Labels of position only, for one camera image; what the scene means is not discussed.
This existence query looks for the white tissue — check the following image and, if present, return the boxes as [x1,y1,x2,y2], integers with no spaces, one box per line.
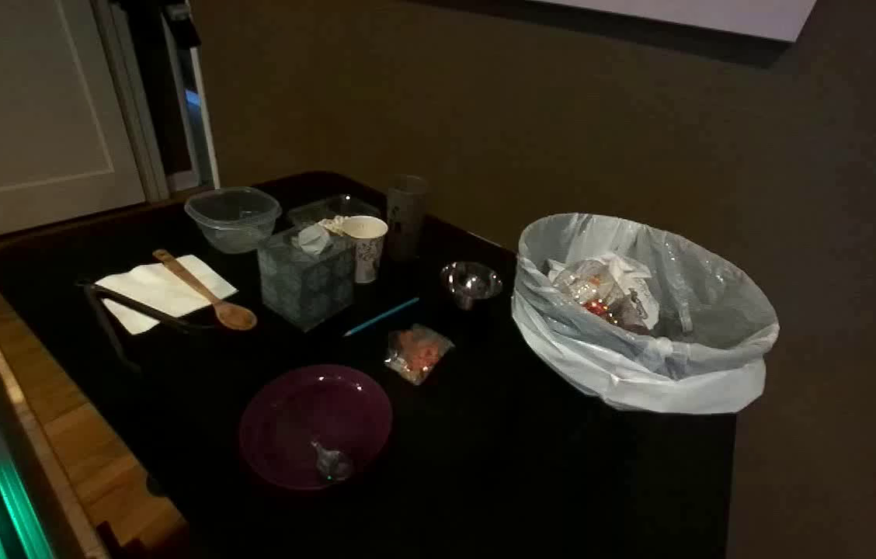
[293,220,340,261]

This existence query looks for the patterned grey tissue box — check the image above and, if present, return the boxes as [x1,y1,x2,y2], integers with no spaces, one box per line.
[255,220,357,334]

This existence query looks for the small glass dish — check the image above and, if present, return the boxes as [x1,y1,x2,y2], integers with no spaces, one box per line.
[438,259,506,312]

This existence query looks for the teal pen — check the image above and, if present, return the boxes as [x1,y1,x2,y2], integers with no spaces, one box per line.
[341,294,425,341]

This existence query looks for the dark glass tumbler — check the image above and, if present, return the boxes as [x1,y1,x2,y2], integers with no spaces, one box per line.
[384,172,433,267]

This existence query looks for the clear snack packet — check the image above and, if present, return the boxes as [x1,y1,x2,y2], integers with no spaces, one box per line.
[383,322,458,388]

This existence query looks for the white paper cup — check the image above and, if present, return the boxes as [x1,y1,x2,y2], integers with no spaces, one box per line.
[337,211,391,288]

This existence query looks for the clear plastic container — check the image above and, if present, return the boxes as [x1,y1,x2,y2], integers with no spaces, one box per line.
[287,192,384,234]

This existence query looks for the crumpled trash in bin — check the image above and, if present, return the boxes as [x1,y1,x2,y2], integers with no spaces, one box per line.
[543,248,664,334]

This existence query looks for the dark red plate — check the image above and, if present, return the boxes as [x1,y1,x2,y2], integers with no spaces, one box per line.
[237,359,398,493]

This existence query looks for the trash bin with white bag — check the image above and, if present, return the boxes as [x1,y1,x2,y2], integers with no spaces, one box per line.
[508,211,783,418]

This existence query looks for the wooden spoon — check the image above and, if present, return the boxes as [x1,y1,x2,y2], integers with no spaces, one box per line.
[151,244,262,334]

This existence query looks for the clear plastic bowl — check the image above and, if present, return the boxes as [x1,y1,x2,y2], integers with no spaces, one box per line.
[184,184,282,259]

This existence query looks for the white napkin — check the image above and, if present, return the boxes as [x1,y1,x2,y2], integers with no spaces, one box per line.
[94,252,238,337]

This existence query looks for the black tongs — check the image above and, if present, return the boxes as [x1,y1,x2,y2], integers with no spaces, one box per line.
[79,275,199,334]

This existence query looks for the white paper sheet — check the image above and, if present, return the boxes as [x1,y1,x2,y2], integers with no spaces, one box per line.
[536,0,819,45]

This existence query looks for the wooden side furniture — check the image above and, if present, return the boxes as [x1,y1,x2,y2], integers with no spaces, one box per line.
[0,271,189,559]

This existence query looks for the white door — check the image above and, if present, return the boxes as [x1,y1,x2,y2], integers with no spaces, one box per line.
[0,0,151,252]

